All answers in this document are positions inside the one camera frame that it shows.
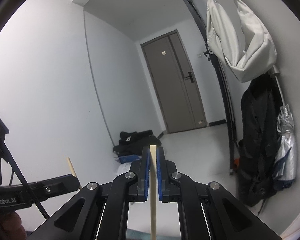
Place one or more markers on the person left hand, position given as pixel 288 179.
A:
pixel 11 226

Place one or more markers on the black hanging jacket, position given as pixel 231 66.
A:
pixel 260 105

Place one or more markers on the white plastic parcel bag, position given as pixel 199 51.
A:
pixel 123 168

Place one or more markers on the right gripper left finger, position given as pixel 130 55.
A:
pixel 143 175

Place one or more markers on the silver folded umbrella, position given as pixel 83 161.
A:
pixel 285 166

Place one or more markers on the black clothes pile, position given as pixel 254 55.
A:
pixel 134 142

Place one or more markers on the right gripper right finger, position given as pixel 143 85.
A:
pixel 162 174

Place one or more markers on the grey entrance door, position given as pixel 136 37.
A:
pixel 174 83

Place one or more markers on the wooden chopstick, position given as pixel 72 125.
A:
pixel 71 167
pixel 153 191

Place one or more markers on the white shoulder bag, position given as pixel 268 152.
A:
pixel 258 55

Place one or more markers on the blue cardboard box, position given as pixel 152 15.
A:
pixel 129 158

